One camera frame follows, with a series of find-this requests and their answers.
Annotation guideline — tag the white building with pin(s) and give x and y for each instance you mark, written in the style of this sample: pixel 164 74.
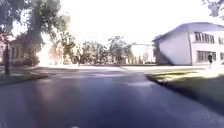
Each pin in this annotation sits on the white building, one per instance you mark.
pixel 141 53

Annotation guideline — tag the pale grey two-storey building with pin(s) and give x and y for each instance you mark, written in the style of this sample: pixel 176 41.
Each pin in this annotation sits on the pale grey two-storey building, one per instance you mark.
pixel 190 45

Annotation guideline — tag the red brick building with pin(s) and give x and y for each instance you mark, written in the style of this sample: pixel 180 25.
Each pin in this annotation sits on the red brick building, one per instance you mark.
pixel 20 50

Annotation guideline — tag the row of trees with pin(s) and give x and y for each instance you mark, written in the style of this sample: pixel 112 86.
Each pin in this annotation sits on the row of trees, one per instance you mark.
pixel 100 50

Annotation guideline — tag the dark grey asphalt road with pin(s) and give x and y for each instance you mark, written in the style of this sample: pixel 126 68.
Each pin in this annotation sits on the dark grey asphalt road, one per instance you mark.
pixel 100 100

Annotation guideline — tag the overhanging tree branches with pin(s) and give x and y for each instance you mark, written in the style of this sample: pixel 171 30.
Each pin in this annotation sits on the overhanging tree branches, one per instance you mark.
pixel 215 6

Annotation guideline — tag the large leafy tree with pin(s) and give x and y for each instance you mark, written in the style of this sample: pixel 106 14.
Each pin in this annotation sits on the large leafy tree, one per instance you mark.
pixel 40 20

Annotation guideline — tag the person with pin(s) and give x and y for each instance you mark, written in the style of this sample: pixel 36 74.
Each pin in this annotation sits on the person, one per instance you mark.
pixel 210 60

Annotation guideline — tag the grass patch under tree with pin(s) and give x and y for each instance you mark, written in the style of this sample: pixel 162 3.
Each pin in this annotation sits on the grass patch under tree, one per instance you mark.
pixel 15 76

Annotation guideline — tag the grass verge with kerb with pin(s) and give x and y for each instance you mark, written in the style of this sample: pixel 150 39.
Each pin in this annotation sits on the grass verge with kerb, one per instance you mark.
pixel 196 85

